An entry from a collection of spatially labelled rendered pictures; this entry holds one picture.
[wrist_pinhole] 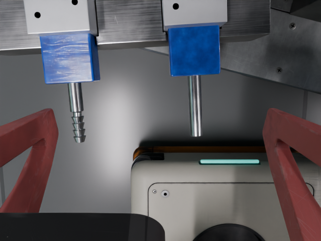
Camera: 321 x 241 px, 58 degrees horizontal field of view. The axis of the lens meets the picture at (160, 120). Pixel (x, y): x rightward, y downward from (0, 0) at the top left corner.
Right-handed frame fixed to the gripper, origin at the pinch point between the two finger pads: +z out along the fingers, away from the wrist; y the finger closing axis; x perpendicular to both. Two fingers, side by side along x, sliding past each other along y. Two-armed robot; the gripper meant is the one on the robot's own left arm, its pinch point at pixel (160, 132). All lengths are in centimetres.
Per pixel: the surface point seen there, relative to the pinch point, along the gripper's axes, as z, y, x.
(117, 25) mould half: 15.7, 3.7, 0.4
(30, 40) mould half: 15.0, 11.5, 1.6
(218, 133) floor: 80, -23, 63
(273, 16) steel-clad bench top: 21.4, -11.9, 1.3
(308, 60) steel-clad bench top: 19.3, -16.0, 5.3
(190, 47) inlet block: 13.5, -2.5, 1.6
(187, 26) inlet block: 14.0, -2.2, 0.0
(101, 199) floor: 67, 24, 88
